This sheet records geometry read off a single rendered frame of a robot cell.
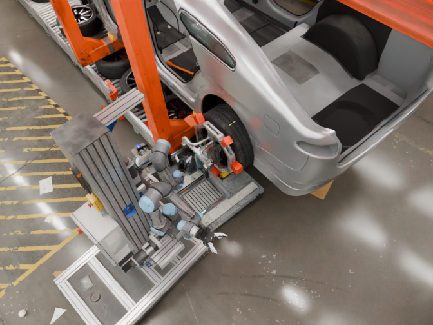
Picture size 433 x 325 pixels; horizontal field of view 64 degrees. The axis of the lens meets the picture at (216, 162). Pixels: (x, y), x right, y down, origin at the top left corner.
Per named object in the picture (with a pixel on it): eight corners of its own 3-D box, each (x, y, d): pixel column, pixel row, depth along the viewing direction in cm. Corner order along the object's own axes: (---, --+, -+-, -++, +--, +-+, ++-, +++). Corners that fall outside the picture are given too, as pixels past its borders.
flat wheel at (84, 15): (109, 18, 574) (104, 4, 555) (93, 42, 537) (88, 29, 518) (72, 15, 584) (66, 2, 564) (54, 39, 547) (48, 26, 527)
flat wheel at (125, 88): (114, 100, 462) (109, 87, 443) (142, 70, 494) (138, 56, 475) (155, 116, 442) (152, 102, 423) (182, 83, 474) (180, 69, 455)
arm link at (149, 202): (173, 224, 283) (162, 190, 239) (163, 239, 276) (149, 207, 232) (161, 218, 287) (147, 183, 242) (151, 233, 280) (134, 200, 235)
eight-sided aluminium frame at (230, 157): (235, 178, 346) (235, 145, 302) (230, 182, 344) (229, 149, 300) (202, 146, 372) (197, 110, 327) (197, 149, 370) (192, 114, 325)
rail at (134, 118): (175, 160, 413) (173, 149, 395) (169, 164, 410) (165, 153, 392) (82, 60, 529) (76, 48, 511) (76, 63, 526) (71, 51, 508)
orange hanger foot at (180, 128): (212, 124, 397) (211, 102, 368) (176, 148, 379) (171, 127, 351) (203, 116, 404) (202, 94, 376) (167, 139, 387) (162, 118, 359)
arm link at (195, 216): (155, 175, 253) (198, 216, 272) (146, 186, 248) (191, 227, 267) (163, 173, 244) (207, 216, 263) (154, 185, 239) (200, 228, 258)
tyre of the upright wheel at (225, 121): (270, 160, 323) (236, 97, 307) (251, 175, 315) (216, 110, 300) (237, 160, 383) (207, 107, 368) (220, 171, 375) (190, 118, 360)
